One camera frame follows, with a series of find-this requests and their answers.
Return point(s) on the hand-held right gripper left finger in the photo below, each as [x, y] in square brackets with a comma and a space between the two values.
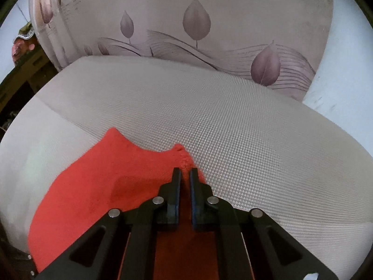
[174, 189]

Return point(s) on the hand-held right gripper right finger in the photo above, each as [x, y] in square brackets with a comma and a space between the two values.
[195, 189]

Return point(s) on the red garment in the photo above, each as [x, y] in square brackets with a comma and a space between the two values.
[87, 186]

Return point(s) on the beige woven seat cushion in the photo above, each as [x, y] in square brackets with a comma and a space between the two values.
[233, 128]

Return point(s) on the dark wooden furniture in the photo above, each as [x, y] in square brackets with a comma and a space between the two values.
[26, 75]

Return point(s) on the leaf print curtain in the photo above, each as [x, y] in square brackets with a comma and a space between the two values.
[233, 5]

